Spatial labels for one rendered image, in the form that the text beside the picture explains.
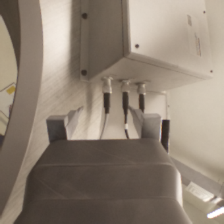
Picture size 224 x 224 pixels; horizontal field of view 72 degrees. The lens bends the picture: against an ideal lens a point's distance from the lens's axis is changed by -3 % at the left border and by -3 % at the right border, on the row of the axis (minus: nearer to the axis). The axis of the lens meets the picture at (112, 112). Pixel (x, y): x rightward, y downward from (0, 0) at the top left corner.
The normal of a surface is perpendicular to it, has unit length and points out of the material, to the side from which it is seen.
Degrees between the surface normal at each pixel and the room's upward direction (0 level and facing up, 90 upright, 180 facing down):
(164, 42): 90
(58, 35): 90
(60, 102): 90
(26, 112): 90
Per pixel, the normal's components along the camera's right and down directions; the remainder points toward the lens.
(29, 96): 0.51, -0.11
